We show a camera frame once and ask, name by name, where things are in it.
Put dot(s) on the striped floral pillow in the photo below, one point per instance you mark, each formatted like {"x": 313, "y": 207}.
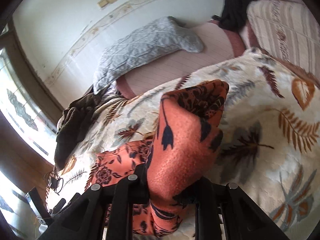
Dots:
{"x": 288, "y": 31}

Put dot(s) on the orange floral print garment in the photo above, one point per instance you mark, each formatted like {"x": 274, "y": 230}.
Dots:
{"x": 181, "y": 150}

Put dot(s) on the stained glass window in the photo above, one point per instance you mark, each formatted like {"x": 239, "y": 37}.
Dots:
{"x": 27, "y": 142}

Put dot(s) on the grey quilted pillow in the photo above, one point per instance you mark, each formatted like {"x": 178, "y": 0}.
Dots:
{"x": 156, "y": 39}

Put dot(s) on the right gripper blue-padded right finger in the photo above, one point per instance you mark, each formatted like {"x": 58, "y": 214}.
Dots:
{"x": 228, "y": 210}

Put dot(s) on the cream leaf-pattern fleece blanket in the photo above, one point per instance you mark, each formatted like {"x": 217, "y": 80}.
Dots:
{"x": 270, "y": 144}

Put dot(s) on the black garment at headboard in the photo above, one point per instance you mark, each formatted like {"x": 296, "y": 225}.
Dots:
{"x": 234, "y": 15}

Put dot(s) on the dark brown fuzzy garment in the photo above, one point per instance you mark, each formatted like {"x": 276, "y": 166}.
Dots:
{"x": 75, "y": 122}

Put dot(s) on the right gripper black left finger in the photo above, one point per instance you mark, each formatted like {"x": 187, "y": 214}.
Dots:
{"x": 102, "y": 212}

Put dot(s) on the black charger with cable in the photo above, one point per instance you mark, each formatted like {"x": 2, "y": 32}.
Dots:
{"x": 53, "y": 182}

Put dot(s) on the pink bed sheet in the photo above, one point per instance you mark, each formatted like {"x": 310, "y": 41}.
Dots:
{"x": 219, "y": 45}

